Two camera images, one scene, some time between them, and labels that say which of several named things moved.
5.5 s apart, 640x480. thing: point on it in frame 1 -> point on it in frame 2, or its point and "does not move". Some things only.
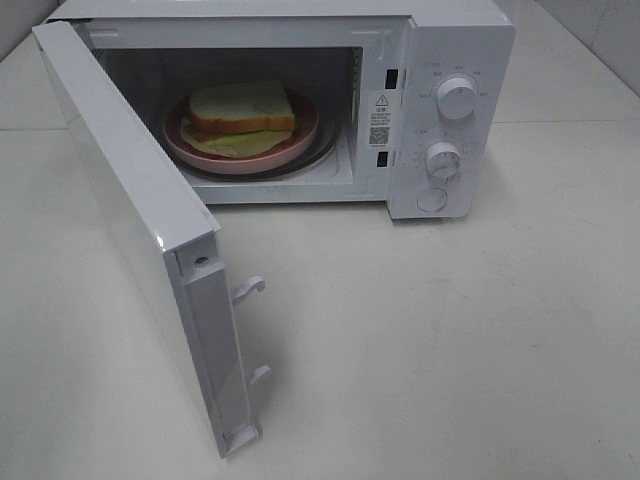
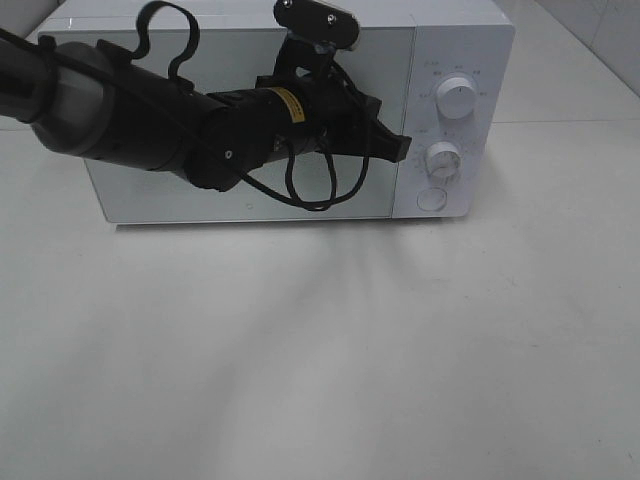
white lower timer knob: x=443 y=160 does not move
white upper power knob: x=455 y=98 does not move
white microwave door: x=169 y=234 -> x=381 y=69
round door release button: x=432 y=199 does not move
